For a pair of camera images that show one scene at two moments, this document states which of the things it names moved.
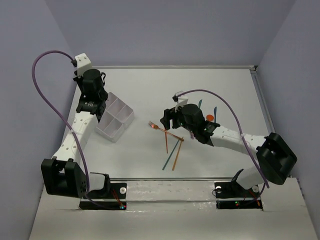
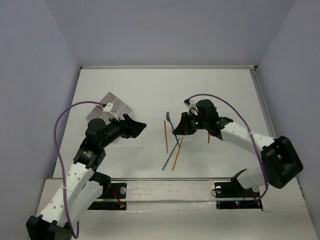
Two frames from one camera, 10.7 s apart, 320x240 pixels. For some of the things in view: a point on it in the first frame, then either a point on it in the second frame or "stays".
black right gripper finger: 166,120 → 185,127
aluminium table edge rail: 181,67 stays
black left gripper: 78,78 → 127,126
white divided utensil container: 116,116 stays
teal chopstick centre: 170,155 stays
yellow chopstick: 176,160 stays
